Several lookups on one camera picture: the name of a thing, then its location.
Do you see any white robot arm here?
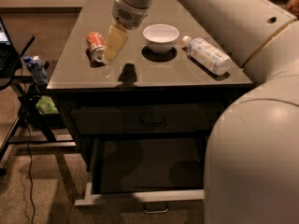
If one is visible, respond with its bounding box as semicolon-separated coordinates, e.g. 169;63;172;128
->
113;0;299;224

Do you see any dark cabinet with drawers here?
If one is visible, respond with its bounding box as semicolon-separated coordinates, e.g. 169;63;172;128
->
48;0;253;161

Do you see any blue water bottle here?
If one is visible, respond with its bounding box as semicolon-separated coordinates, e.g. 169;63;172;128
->
22;56;49;86

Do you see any black laptop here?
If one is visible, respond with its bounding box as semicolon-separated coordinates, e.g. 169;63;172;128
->
0;17;18;74

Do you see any black side stand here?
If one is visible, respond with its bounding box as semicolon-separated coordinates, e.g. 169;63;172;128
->
0;33;73;161

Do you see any clear plastic water bottle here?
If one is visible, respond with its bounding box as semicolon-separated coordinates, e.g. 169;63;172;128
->
182;35;233;76

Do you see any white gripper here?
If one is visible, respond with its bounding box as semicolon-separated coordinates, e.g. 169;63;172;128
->
102;0;148;64

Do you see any orange coke can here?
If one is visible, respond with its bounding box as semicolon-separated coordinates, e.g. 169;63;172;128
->
86;32;106;63

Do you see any green snack bag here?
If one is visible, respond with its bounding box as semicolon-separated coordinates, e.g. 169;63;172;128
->
36;96;58;115

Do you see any jar of snacks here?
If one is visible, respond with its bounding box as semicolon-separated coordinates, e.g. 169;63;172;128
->
286;0;299;19

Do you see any white ceramic bowl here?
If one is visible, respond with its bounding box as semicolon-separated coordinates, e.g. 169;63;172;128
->
143;24;179;54

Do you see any black power cable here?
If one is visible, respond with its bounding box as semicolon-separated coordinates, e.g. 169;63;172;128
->
19;56;40;224

